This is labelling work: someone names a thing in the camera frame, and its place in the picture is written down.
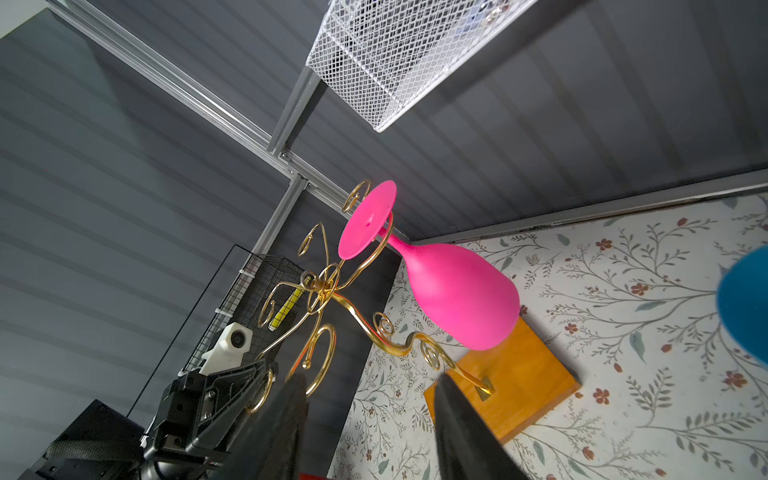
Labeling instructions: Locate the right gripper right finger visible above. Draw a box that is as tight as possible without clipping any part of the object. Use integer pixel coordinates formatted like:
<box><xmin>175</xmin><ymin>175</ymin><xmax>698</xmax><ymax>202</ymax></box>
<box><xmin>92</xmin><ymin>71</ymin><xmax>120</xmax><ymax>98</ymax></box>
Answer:
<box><xmin>434</xmin><ymin>374</ymin><xmax>527</xmax><ymax>480</ymax></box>

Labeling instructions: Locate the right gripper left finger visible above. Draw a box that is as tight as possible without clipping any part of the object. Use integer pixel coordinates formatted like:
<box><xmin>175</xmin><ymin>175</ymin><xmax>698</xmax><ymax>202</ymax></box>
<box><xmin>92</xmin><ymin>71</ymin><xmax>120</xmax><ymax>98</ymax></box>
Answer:
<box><xmin>210</xmin><ymin>374</ymin><xmax>308</xmax><ymax>479</ymax></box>

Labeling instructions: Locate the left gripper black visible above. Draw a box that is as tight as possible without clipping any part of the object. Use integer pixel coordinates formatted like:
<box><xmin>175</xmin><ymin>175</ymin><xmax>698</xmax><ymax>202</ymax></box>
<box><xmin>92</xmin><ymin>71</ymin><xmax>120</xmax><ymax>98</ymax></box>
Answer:
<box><xmin>144</xmin><ymin>322</ymin><xmax>275</xmax><ymax>465</ymax></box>

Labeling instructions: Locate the gold wire wine glass rack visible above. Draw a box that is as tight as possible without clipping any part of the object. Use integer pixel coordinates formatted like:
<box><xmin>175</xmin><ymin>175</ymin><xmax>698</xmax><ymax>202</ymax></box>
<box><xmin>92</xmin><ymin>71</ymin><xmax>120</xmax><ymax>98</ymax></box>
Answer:
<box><xmin>245</xmin><ymin>178</ymin><xmax>583</xmax><ymax>445</ymax></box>

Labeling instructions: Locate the pink wine glass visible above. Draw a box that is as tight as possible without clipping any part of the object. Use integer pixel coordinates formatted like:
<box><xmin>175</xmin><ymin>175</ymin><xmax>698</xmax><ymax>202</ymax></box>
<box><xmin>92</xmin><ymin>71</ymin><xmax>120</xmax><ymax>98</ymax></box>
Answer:
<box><xmin>338</xmin><ymin>180</ymin><xmax>521</xmax><ymax>351</ymax></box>

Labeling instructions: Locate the blue wine glass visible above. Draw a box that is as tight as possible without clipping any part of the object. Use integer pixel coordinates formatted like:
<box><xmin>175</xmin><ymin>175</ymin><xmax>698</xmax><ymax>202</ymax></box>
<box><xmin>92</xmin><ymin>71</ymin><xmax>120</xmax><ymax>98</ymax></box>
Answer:
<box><xmin>716</xmin><ymin>245</ymin><xmax>768</xmax><ymax>368</ymax></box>

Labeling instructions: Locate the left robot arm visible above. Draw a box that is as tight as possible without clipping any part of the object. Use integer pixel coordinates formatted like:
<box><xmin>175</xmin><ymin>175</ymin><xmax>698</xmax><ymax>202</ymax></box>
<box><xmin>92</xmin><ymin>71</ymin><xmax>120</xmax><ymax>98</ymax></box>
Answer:
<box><xmin>22</xmin><ymin>356</ymin><xmax>277</xmax><ymax>479</ymax></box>

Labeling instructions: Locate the black wire wall basket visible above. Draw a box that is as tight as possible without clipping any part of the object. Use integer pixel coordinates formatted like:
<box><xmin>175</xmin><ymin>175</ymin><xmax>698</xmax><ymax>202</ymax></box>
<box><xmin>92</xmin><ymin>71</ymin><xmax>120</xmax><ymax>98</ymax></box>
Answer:
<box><xmin>126</xmin><ymin>244</ymin><xmax>303</xmax><ymax>426</ymax></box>

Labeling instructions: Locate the white mesh wall basket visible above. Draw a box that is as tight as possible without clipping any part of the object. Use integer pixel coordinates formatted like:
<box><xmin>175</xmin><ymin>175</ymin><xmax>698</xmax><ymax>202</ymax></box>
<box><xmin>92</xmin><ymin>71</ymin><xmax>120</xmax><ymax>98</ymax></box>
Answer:
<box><xmin>306</xmin><ymin>1</ymin><xmax>533</xmax><ymax>133</ymax></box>

